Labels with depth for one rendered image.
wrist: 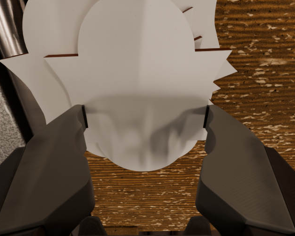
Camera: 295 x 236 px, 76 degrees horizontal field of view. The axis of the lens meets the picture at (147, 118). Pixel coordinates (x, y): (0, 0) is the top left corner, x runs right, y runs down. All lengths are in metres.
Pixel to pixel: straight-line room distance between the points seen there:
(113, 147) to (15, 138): 0.16
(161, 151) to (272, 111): 0.13
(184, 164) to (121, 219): 0.14
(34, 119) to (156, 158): 0.15
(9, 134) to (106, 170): 0.13
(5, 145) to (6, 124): 0.04
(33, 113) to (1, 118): 0.04
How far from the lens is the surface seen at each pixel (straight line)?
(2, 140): 0.30
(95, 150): 0.18
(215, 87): 0.17
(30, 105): 0.24
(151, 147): 0.16
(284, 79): 0.22
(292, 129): 0.26
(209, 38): 0.17
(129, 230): 0.35
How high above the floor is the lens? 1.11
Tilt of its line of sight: 59 degrees down
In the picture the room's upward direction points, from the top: 179 degrees clockwise
